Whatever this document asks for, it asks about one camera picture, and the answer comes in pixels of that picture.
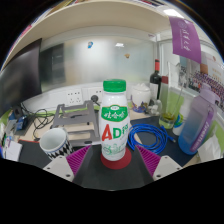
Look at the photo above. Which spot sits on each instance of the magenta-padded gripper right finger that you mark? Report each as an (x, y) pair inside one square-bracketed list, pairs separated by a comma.
[(166, 166)]

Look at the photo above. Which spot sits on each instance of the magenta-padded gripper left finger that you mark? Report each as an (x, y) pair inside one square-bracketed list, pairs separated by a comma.
[(58, 166)]

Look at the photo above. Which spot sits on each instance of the white drink bottle green cap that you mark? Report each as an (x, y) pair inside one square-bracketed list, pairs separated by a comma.
[(114, 130)]

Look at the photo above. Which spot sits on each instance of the purple translucent water jug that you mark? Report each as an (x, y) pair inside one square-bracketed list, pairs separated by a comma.
[(196, 126)]

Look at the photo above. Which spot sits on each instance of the dark blue mouse pad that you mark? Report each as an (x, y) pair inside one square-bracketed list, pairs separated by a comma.
[(173, 150)]

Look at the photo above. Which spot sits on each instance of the black white checkered mug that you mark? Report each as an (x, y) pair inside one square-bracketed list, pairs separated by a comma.
[(55, 143)]

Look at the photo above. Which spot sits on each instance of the white paper sheet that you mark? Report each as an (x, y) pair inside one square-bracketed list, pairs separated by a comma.
[(13, 150)]

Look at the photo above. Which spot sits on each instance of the black desk mat red edge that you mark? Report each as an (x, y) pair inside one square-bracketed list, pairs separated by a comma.
[(106, 176)]

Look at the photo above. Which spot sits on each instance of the flat round red coaster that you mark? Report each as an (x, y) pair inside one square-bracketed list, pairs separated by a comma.
[(115, 164)]

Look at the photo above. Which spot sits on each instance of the crumpled white tissue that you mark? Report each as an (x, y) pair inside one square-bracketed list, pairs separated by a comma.
[(215, 148)]

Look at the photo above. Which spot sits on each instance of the grey metal laptop stand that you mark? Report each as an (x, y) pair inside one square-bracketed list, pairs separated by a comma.
[(75, 115)]

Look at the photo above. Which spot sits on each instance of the small blue box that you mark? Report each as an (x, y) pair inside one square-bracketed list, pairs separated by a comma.
[(19, 121)]

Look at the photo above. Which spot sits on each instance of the white ceramic jar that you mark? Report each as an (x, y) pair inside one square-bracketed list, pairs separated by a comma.
[(140, 95)]

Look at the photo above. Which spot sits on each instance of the dark wine bottle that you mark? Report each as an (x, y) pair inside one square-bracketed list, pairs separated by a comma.
[(155, 83)]

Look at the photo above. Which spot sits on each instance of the group photo poster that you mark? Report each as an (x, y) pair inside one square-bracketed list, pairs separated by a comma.
[(206, 83)]

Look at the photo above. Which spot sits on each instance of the black computer monitor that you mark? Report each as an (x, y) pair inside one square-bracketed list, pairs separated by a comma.
[(18, 80)]

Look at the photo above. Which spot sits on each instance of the purple pennant flag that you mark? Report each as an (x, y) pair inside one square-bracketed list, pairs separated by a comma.
[(185, 40)]

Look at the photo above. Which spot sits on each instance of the ceiling light panel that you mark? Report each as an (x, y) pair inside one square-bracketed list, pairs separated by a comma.
[(173, 13)]

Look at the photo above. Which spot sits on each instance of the white wall outlet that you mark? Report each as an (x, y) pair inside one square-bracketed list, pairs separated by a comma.
[(74, 96), (91, 92)]

